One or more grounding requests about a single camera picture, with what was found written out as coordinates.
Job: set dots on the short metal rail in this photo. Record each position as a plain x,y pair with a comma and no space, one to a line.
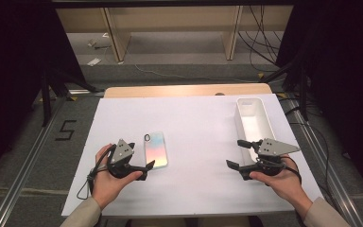
85,92

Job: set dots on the light wooden shelf unit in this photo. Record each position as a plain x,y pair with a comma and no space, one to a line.
173,19

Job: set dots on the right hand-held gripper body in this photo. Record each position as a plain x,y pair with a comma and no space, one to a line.
274,147

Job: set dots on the white board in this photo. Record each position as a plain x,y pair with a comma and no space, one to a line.
195,132

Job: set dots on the person's left hand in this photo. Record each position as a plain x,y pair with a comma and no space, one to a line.
105,186

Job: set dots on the person's right hand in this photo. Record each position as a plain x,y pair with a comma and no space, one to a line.
283,186

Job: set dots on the black curtain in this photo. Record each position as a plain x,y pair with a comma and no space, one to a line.
12,63
346,78

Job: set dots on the white plastic bin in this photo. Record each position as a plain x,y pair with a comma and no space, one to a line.
255,123

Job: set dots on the small floor debris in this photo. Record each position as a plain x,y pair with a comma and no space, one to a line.
99,44

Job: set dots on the black metal stand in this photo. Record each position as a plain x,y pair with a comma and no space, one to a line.
46,101
302,91

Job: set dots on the light wooden table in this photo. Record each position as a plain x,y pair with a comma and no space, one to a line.
182,90

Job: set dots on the long metal rail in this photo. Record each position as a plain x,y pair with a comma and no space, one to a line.
25,170
324,164

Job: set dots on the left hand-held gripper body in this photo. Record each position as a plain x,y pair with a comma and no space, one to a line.
122,151

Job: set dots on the white paper slip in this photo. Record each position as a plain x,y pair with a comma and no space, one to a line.
94,61

